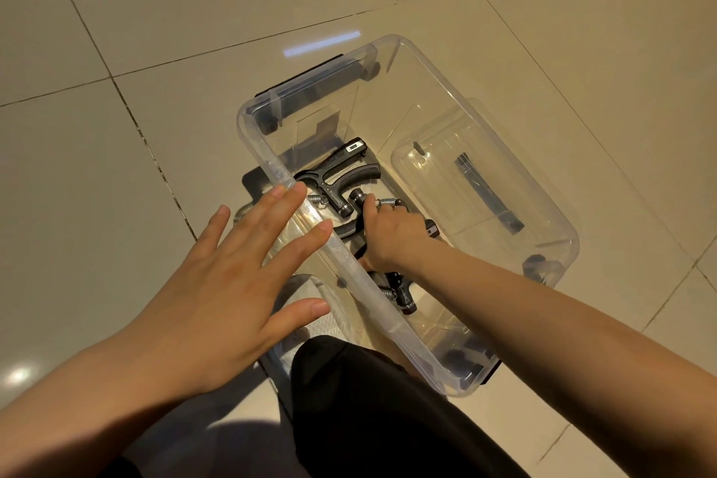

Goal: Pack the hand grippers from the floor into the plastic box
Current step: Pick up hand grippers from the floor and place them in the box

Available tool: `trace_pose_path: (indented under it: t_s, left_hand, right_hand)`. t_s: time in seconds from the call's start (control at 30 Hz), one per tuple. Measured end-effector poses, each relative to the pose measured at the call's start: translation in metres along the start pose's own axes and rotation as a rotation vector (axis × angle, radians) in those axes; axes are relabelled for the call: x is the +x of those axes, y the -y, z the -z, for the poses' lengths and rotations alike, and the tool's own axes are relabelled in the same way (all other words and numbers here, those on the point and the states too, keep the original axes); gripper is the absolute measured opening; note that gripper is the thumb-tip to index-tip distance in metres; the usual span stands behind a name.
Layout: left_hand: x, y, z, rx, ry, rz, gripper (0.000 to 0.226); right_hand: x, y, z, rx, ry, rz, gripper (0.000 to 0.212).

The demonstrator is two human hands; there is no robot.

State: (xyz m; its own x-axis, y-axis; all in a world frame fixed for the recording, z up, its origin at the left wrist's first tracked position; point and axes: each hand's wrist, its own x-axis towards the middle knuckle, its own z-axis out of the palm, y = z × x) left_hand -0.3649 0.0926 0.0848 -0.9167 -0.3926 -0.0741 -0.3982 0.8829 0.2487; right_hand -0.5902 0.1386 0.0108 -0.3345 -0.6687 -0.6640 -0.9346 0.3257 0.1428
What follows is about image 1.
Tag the person's left forearm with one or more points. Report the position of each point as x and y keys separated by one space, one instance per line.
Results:
x=73 y=405

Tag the black trousers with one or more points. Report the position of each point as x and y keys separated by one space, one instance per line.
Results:
x=381 y=416

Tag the black spring hand gripper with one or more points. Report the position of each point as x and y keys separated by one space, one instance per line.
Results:
x=347 y=229
x=404 y=293
x=336 y=161

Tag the person's right forearm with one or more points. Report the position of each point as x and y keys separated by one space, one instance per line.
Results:
x=560 y=343

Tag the person's right hand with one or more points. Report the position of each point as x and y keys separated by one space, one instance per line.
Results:
x=392 y=239

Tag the white right shoe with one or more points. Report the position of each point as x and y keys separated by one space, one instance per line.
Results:
x=294 y=340

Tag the clear plastic storage box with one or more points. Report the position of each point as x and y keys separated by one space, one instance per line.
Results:
x=448 y=80

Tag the person's left hand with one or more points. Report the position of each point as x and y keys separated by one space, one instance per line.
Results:
x=213 y=315

